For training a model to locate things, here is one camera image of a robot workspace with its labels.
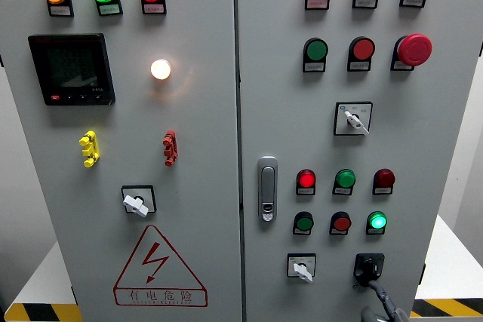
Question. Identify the black yellow striped tape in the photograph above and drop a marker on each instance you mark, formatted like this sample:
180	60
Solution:
41	312
449	307

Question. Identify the small label plate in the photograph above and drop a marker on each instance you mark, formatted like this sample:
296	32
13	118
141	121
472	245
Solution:
358	66
374	232
109	9
413	1
382	191
317	3
364	2
400	66
305	191
314	67
301	232
342	191
60	11
337	232
154	8

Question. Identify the small green lamp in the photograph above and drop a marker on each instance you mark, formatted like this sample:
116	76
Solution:
345	178
377	221

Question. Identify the small red push button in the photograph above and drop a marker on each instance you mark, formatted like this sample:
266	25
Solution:
341	223

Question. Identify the small green push button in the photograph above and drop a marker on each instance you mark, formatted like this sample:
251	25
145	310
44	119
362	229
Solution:
304	222

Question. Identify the small red lamp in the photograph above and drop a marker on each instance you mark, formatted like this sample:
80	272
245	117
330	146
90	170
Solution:
306	178
384	178

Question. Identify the silver door lock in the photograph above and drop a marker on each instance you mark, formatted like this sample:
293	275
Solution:
267	186

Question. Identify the grey cabinet door with lock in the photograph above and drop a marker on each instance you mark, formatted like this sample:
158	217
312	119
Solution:
407	129

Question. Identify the red warning triangle sign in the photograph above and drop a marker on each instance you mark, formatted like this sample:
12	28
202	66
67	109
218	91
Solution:
160	295

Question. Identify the grey cabinet door with display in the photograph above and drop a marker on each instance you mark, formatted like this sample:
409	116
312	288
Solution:
203	129

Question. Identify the large red stop button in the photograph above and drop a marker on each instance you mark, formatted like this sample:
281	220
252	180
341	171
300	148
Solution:
414	49

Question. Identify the large red push button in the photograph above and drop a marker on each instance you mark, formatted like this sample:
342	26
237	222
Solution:
363	49

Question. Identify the large green push button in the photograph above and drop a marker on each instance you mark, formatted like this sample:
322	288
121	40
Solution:
316	49

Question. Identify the white lamp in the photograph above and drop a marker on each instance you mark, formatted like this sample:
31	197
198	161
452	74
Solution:
160	69

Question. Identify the black display meter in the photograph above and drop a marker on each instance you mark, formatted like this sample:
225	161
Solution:
71	69

